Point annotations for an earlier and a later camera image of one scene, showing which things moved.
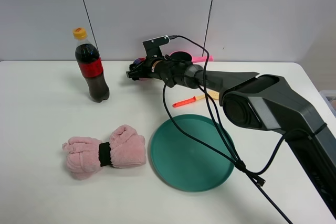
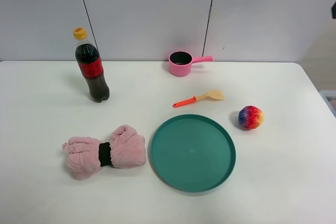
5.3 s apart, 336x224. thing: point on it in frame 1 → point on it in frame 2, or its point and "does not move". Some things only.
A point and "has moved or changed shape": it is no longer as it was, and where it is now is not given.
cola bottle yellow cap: x=88 y=56 does not move
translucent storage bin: x=329 y=97 does not move
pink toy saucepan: x=185 y=55 does not move
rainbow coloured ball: x=139 y=60 has moved or changed shape
